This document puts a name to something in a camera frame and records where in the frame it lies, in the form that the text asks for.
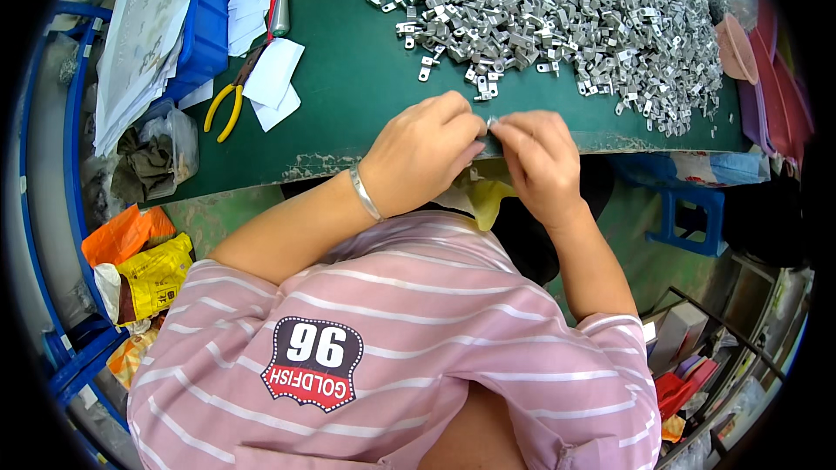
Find person's right hand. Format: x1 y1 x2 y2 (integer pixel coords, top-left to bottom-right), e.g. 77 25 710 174
490 111 589 230

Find person's left hand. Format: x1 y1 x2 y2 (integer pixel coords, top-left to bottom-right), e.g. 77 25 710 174
358 91 489 219

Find yellow plastic bag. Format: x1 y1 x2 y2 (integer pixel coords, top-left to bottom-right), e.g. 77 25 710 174
449 168 521 232

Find pile of grey metal lugs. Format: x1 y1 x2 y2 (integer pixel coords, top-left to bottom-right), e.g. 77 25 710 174
364 0 726 139

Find blue plastic stool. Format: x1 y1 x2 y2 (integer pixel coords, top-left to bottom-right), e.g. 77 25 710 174
613 155 727 258

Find white paper slips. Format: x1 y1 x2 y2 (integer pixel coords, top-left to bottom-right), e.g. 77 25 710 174
242 38 306 133

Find blue white printed bag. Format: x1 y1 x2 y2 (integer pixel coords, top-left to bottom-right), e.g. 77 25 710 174
671 150 772 188

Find person's body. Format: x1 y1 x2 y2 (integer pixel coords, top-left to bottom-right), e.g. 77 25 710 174
127 209 662 470

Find stack of white cards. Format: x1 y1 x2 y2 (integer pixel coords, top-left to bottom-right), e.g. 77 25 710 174
226 0 279 57

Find stack of red purple trays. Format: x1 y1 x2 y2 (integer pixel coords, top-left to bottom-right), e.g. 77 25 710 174
737 0 815 165

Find blue plastic bin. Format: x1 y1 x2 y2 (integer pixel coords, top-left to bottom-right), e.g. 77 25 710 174
162 0 240 103

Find cluttered shelf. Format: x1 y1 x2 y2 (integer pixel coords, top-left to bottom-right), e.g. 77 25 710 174
642 253 815 470

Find clear container with cloth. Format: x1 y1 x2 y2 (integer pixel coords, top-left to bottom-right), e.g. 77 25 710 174
110 101 201 204

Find yellow printed bag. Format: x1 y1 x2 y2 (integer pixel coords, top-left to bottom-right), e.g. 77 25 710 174
94 232 196 328

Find stack of printed paper sheets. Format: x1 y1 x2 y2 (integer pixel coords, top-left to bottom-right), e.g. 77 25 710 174
94 0 207 158

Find orange plastic bag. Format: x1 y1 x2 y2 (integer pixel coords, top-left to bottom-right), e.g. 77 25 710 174
81 205 177 269

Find blue metal rack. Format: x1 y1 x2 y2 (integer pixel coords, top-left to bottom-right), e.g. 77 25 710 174
18 0 133 435

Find orange patterned bag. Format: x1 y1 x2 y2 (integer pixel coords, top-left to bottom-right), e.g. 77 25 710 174
106 326 162 390

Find silver bracelet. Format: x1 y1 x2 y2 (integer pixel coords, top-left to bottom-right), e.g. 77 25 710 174
349 162 386 223

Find yellow-handled pliers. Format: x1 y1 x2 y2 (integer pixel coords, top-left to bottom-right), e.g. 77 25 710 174
203 44 269 144

